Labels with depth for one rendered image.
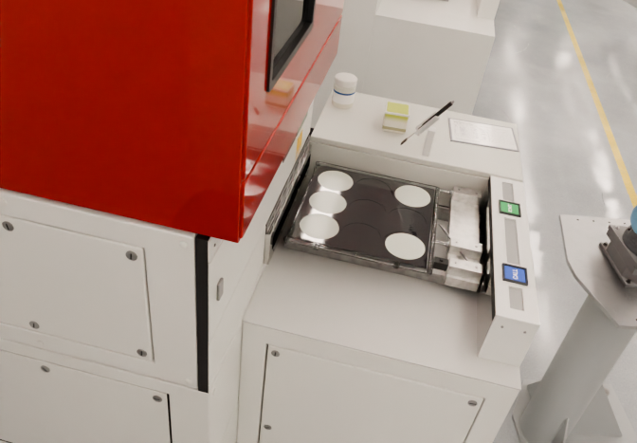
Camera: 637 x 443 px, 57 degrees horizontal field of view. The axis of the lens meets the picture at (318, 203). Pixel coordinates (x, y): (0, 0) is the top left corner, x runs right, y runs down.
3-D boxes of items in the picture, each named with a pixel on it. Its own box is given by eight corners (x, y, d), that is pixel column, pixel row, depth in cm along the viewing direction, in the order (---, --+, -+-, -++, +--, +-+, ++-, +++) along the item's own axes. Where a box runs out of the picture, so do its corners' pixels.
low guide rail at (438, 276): (283, 248, 154) (284, 238, 152) (285, 243, 155) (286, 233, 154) (475, 291, 149) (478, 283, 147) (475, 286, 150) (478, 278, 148)
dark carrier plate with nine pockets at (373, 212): (288, 237, 146) (288, 235, 146) (318, 165, 173) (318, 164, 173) (426, 268, 142) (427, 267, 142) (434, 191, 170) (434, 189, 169)
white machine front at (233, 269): (198, 390, 117) (194, 237, 93) (297, 174, 182) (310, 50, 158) (212, 395, 117) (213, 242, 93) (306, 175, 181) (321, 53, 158)
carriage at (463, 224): (444, 285, 145) (446, 276, 143) (448, 201, 174) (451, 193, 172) (476, 292, 144) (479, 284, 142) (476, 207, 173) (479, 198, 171)
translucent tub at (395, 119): (380, 131, 179) (385, 111, 175) (382, 119, 185) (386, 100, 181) (405, 135, 179) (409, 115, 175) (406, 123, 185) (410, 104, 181)
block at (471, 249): (447, 253, 150) (450, 244, 148) (448, 245, 153) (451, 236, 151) (479, 260, 149) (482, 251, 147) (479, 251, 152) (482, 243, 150)
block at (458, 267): (446, 274, 144) (449, 265, 142) (446, 265, 146) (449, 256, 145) (479, 282, 143) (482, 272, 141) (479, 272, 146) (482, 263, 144)
